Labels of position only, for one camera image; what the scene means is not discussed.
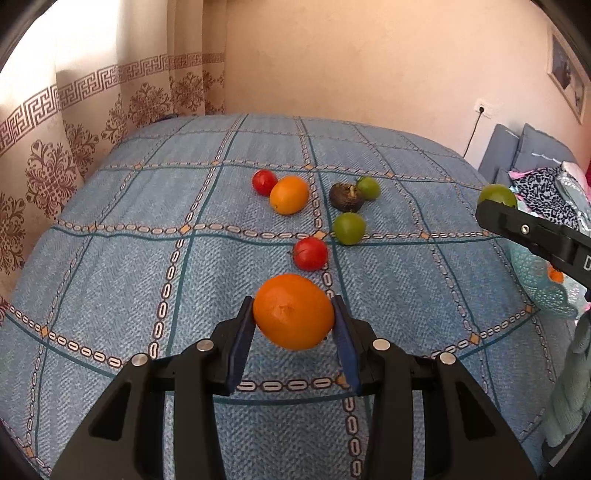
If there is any teal knitted cloth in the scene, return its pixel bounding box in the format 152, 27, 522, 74
544, 314, 591, 449

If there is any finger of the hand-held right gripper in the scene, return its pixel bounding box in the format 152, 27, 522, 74
475, 198, 573, 273

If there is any silver foil packet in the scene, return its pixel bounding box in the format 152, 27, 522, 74
555, 161, 591, 232

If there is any beige patterned curtain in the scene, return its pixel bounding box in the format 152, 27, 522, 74
0, 0, 227, 301

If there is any red tomato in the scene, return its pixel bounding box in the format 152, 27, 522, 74
293, 237, 329, 271
252, 169, 278, 196

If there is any leopard print cloth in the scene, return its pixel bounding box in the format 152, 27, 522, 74
510, 166, 579, 228

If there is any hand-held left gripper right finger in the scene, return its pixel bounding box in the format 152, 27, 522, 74
330, 294, 539, 480

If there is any small orange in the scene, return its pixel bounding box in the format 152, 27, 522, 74
270, 175, 310, 216

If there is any green tomato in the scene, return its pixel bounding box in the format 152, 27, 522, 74
333, 212, 367, 245
356, 176, 382, 202
478, 183, 518, 209

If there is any black power cable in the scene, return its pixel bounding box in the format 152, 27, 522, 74
463, 107, 485, 158

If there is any teal woven basket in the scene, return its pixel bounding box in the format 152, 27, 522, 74
508, 240, 581, 320

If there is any grey-blue cushion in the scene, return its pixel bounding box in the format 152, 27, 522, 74
512, 123, 578, 172
479, 123, 521, 186

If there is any large orange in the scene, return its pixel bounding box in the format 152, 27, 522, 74
252, 273, 335, 350

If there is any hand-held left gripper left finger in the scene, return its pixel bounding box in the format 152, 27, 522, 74
51, 295, 256, 480

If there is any dark brown round fruit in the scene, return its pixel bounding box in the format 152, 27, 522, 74
329, 182, 365, 213

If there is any framed wall picture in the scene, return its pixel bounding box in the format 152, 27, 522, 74
547, 24, 587, 124

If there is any blue checked bed blanket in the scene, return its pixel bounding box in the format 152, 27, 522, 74
0, 113, 578, 480

